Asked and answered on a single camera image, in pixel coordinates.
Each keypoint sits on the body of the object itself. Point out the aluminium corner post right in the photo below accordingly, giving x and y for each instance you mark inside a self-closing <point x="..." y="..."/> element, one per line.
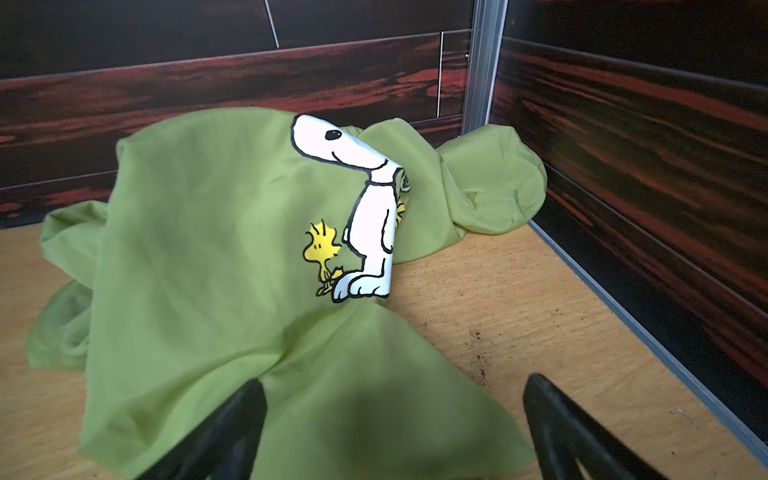
<point x="487" y="30"/>

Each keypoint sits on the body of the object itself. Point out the green Snoopy zip jacket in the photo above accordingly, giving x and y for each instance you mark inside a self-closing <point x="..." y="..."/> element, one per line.
<point x="254" y="243"/>

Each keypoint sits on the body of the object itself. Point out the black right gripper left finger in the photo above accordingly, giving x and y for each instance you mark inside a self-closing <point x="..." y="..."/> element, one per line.
<point x="223" y="446"/>

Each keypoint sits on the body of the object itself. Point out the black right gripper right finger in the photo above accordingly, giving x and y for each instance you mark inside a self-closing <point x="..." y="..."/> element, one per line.
<point x="570" y="443"/>

